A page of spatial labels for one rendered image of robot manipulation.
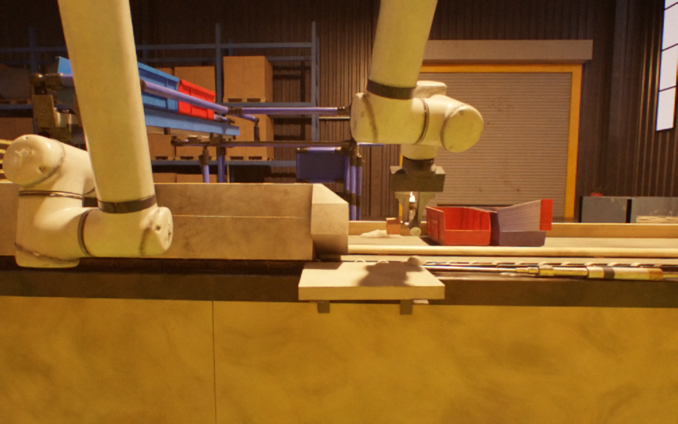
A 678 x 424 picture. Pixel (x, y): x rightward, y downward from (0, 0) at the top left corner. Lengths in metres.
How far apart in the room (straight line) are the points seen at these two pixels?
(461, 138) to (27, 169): 0.73
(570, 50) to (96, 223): 12.94
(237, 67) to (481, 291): 10.19
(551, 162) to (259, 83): 9.22
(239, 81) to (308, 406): 10.01
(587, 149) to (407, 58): 13.01
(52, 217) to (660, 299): 1.32
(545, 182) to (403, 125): 12.17
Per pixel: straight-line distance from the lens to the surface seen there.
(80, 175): 0.77
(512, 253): 1.37
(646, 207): 6.70
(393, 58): 0.61
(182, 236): 0.98
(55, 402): 1.32
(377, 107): 0.62
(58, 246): 0.73
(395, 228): 0.89
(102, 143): 0.64
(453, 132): 0.67
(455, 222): 1.76
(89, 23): 0.63
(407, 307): 0.92
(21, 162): 0.75
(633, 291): 1.14
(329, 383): 1.01
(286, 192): 0.90
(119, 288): 1.09
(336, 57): 11.94
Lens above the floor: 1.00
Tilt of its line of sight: 5 degrees down
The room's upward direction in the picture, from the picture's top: straight up
